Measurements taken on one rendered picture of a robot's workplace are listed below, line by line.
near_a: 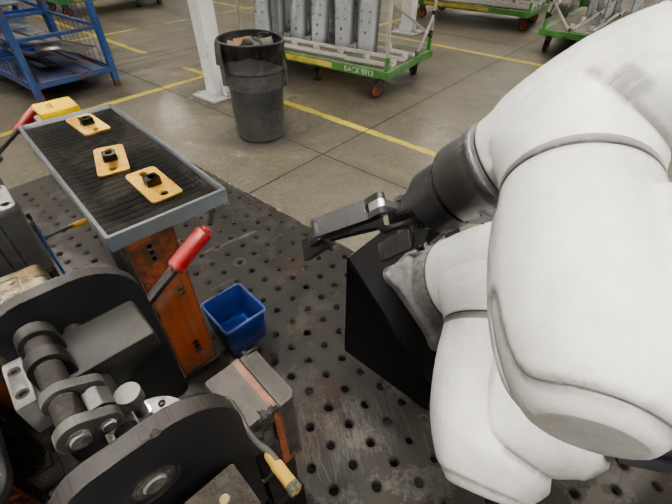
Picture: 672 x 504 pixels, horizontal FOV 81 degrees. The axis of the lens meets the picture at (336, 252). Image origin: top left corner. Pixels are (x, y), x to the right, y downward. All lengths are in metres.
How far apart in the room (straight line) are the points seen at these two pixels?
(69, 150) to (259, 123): 2.63
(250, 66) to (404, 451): 2.70
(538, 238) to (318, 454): 0.61
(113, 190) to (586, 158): 0.48
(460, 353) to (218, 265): 0.71
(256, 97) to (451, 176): 2.82
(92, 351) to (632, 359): 0.35
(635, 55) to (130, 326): 0.40
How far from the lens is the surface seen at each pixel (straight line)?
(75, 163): 0.64
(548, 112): 0.32
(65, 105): 0.86
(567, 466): 0.55
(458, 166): 0.38
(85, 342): 0.37
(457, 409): 0.55
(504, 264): 0.25
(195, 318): 0.78
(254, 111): 3.20
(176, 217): 0.47
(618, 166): 0.28
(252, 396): 0.39
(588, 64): 0.34
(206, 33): 4.16
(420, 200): 0.42
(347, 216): 0.44
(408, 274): 0.71
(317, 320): 0.92
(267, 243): 1.14
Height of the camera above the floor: 1.42
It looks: 41 degrees down
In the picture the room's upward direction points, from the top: straight up
